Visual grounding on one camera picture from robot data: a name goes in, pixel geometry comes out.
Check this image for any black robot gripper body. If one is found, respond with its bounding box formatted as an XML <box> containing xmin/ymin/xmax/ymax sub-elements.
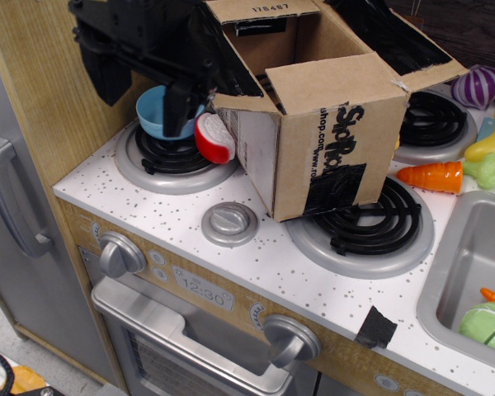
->
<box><xmin>68</xmin><ymin>1</ymin><xmax>214</xmax><ymax>91</ymax></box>

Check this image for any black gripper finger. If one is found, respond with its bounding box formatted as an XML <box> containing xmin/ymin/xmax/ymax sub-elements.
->
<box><xmin>163</xmin><ymin>80</ymin><xmax>210</xmax><ymax>137</ymax></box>
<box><xmin>82</xmin><ymin>47</ymin><xmax>131</xmax><ymax>106</ymax></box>

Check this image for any cardboard box with black tape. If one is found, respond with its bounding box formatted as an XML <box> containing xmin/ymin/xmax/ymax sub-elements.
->
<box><xmin>208</xmin><ymin>1</ymin><xmax>465</xmax><ymax>222</ymax></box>

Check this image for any blue plastic bowl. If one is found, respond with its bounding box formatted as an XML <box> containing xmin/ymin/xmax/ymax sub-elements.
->
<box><xmin>135</xmin><ymin>86</ymin><xmax>205</xmax><ymax>141</ymax></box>

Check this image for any red and white toy slice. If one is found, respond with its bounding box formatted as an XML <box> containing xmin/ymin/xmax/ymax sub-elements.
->
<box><xmin>195</xmin><ymin>113</ymin><xmax>236</xmax><ymax>165</ymax></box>

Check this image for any rear left stove burner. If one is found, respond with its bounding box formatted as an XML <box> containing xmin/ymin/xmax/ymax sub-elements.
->
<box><xmin>115</xmin><ymin>120</ymin><xmax>238</xmax><ymax>195</ymax></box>

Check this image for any stove burner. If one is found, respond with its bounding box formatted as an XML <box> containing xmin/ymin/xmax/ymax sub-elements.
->
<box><xmin>394</xmin><ymin>84</ymin><xmax>478</xmax><ymax>165</ymax></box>
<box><xmin>115</xmin><ymin>120</ymin><xmax>238</xmax><ymax>195</ymax></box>
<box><xmin>285</xmin><ymin>177</ymin><xmax>434</xmax><ymax>280</ymax></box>

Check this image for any silver countertop knob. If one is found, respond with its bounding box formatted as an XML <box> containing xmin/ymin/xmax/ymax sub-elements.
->
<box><xmin>201</xmin><ymin>202</ymin><xmax>259</xmax><ymax>248</ymax></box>

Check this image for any left silver oven knob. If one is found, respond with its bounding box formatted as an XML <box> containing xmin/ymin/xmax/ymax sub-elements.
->
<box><xmin>99</xmin><ymin>231</ymin><xmax>147</xmax><ymax>279</ymax></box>

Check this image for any silver oven knob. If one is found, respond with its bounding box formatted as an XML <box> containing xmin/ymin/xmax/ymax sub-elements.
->
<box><xmin>99</xmin><ymin>231</ymin><xmax>147</xmax><ymax>279</ymax></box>
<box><xmin>263</xmin><ymin>314</ymin><xmax>322</xmax><ymax>368</ymax></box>

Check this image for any oven clock display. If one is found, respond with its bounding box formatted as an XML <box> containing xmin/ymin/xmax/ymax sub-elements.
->
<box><xmin>172</xmin><ymin>266</ymin><xmax>235</xmax><ymax>312</ymax></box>

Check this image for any grey toy fridge door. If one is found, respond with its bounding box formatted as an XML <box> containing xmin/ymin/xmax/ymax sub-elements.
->
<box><xmin>0</xmin><ymin>77</ymin><xmax>119</xmax><ymax>384</ymax></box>

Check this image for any front right stove burner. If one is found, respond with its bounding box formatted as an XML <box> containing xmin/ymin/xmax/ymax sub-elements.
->
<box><xmin>285</xmin><ymin>177</ymin><xmax>434</xmax><ymax>280</ymax></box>

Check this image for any rear right stove burner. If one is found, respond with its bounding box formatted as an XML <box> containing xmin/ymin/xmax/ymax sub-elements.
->
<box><xmin>394</xmin><ymin>84</ymin><xmax>478</xmax><ymax>165</ymax></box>

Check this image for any right silver oven knob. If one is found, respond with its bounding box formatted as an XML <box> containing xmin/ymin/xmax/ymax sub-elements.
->
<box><xmin>263</xmin><ymin>314</ymin><xmax>322</xmax><ymax>368</ymax></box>

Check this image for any purple striped toy onion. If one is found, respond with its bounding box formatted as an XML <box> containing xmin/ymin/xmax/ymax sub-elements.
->
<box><xmin>450</xmin><ymin>65</ymin><xmax>495</xmax><ymax>110</ymax></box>

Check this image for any black tape piece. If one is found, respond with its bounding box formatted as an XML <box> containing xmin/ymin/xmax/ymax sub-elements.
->
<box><xmin>354</xmin><ymin>306</ymin><xmax>398</xmax><ymax>349</ymax></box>

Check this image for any blue toy piece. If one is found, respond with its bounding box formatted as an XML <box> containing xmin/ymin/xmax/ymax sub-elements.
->
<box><xmin>476</xmin><ymin>117</ymin><xmax>495</xmax><ymax>142</ymax></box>

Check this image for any orange object on floor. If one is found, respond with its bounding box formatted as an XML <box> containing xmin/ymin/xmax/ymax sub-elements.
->
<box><xmin>11</xmin><ymin>365</ymin><xmax>46</xmax><ymax>395</ymax></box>

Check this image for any green toy broccoli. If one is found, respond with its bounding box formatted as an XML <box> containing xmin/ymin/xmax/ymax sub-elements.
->
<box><xmin>463</xmin><ymin>153</ymin><xmax>495</xmax><ymax>190</ymax></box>

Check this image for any silver toy sink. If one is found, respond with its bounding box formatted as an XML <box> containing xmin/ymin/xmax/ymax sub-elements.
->
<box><xmin>417</xmin><ymin>191</ymin><xmax>495</xmax><ymax>367</ymax></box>

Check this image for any small orange toy carrot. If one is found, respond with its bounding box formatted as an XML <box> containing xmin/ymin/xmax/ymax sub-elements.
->
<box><xmin>480</xmin><ymin>288</ymin><xmax>495</xmax><ymax>302</ymax></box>

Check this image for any green toy cabbage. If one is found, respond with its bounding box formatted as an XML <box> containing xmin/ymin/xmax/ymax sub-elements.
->
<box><xmin>459</xmin><ymin>302</ymin><xmax>495</xmax><ymax>349</ymax></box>

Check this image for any silver fridge handle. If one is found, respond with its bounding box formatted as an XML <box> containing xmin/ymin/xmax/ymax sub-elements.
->
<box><xmin>0</xmin><ymin>138</ymin><xmax>53</xmax><ymax>258</ymax></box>

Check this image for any silver oven door handle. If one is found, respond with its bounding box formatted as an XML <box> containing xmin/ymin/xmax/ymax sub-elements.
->
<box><xmin>92</xmin><ymin>276</ymin><xmax>296</xmax><ymax>395</ymax></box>

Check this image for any black cable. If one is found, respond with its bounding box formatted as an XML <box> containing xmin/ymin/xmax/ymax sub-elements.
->
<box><xmin>0</xmin><ymin>346</ymin><xmax>17</xmax><ymax>396</ymax></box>

